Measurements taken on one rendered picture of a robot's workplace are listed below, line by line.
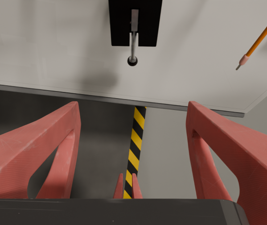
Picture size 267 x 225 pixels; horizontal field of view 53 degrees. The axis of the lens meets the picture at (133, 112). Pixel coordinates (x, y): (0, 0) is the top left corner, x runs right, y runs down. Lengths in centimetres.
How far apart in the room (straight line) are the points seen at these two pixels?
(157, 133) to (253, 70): 103
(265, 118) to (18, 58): 146
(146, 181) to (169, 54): 116
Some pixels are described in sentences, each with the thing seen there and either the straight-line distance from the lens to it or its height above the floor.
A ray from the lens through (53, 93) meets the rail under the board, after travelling 50.
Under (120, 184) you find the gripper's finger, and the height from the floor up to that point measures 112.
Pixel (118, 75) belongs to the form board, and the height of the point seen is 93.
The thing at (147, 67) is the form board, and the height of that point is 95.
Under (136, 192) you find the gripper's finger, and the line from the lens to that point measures 26.
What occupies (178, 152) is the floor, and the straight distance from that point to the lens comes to 151.
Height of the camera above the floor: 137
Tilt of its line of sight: 78 degrees down
